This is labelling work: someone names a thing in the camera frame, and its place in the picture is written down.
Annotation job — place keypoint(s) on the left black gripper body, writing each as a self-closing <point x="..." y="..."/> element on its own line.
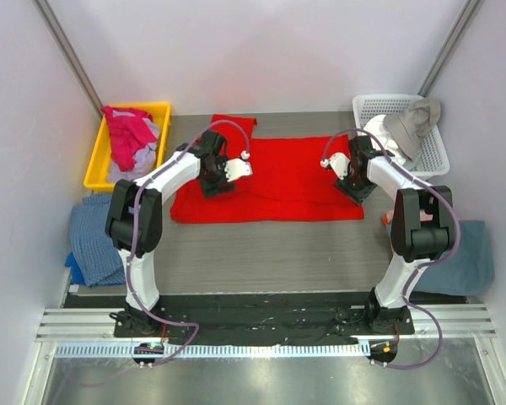
<point x="213" y="186"/>

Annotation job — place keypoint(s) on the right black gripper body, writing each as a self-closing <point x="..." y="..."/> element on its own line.
<point x="355" y="192"/>

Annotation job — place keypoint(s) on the red t shirt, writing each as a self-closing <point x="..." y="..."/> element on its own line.
<point x="287" y="184"/>

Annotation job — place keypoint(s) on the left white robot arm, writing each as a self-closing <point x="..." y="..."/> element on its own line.
<point x="135" y="225"/>

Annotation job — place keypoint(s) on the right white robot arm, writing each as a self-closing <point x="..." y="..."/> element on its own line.
<point x="423" y="228"/>

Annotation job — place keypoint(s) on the white shirt in basket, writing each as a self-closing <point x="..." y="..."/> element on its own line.
<point x="377" y="127"/>

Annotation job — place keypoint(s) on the lavender t shirt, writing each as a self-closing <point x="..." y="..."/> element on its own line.
<point x="145" y="159"/>

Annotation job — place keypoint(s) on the grey shirt in basket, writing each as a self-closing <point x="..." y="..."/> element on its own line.
<point x="410" y="127"/>

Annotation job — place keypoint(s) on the white perforated basket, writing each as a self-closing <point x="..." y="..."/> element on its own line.
<point x="432" y="159"/>

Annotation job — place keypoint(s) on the pink t shirt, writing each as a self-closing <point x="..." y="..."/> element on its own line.
<point x="130" y="130"/>

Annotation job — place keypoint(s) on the yellow plastic bin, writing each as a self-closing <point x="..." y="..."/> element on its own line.
<point x="98" y="168"/>

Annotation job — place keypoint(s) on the teal folded t shirt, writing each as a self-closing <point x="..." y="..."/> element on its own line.
<point x="469" y="272"/>

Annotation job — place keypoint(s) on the blue checkered shirt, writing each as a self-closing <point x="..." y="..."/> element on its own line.
<point x="93" y="260"/>

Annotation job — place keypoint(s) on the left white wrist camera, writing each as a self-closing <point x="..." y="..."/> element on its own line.
<point x="237" y="168"/>

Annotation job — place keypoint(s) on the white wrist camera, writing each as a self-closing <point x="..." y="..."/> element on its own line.
<point x="338" y="163"/>
<point x="237" y="168"/>

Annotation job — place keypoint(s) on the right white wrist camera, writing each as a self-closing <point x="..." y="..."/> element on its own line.
<point x="338" y="163"/>

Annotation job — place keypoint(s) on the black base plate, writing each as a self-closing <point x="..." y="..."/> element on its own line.
<point x="301" y="319"/>

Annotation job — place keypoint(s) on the white slotted cable duct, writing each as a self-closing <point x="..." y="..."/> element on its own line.
<point x="138" y="350"/>

